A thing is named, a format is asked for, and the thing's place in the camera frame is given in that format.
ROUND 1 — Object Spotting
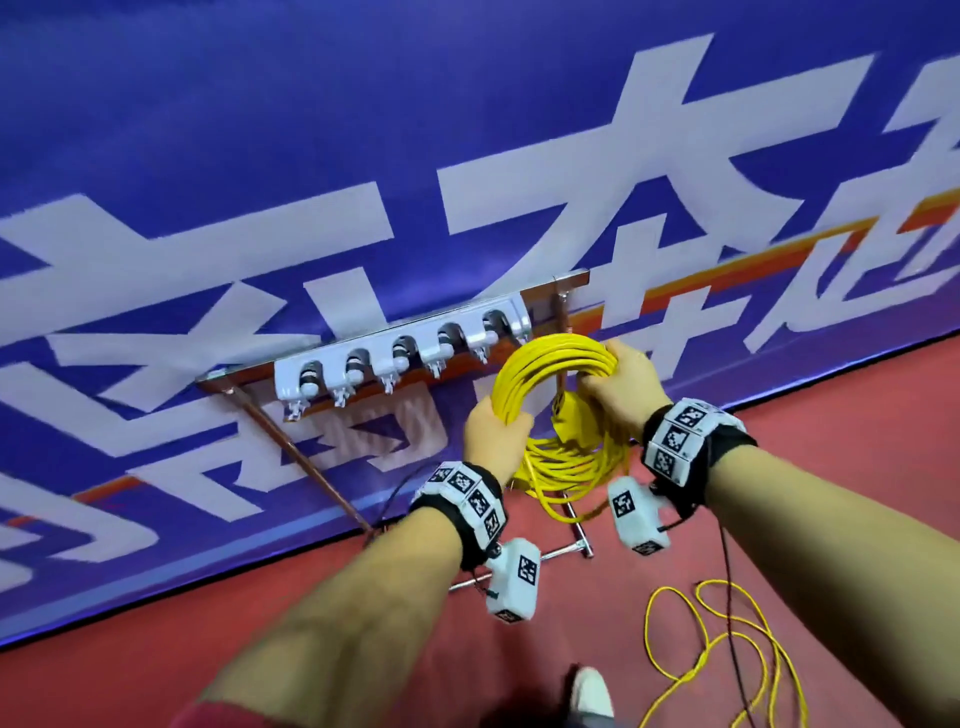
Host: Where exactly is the person's right forearm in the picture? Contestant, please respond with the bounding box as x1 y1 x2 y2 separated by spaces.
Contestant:
702 445 960 728

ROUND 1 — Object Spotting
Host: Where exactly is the blue banner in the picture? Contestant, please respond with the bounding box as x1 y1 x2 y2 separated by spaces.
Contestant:
0 0 960 647

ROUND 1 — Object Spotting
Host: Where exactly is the black cable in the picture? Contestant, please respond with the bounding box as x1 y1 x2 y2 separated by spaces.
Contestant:
717 517 744 647

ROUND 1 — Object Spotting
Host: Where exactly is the person's left hand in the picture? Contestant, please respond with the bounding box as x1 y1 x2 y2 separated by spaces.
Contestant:
462 393 537 488

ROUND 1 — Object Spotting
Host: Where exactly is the person's right hand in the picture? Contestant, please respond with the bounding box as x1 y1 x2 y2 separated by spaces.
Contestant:
577 337 675 444

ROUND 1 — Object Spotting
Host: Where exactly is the metal rack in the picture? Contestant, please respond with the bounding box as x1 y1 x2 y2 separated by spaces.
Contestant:
195 270 599 594

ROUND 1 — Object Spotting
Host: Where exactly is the person's left forearm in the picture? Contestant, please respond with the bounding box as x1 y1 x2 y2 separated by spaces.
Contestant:
195 507 467 728

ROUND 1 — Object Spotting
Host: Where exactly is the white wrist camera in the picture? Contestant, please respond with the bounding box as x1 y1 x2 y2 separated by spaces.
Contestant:
481 535 545 626
606 475 672 558

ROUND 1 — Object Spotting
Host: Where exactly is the black marker wristband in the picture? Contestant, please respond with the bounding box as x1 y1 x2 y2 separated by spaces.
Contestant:
639 396 761 521
406 459 510 572

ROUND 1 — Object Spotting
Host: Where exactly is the pink shirt sleeve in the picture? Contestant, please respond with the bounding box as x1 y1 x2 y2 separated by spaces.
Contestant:
168 697 302 728

